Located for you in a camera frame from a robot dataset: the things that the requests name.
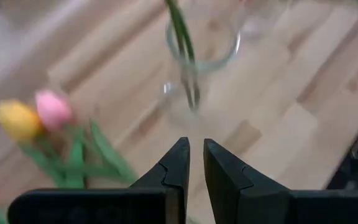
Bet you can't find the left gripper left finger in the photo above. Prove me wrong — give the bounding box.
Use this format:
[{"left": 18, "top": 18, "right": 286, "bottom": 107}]
[{"left": 7, "top": 136, "right": 191, "bottom": 224}]

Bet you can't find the maroon artificial tulip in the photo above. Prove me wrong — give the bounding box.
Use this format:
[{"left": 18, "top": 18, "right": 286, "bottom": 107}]
[{"left": 165, "top": 0, "right": 198, "bottom": 111}]

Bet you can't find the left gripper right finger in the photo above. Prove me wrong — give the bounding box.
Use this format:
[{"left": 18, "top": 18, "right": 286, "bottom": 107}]
[{"left": 203, "top": 139, "right": 358, "bottom": 224}]

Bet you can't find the clear glass vase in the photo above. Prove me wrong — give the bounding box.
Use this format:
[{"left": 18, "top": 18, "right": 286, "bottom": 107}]
[{"left": 162, "top": 0, "right": 242, "bottom": 125}]

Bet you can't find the yellow artificial tulip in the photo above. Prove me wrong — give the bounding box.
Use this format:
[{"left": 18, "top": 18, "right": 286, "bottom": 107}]
[{"left": 0, "top": 99, "right": 74, "bottom": 189}]

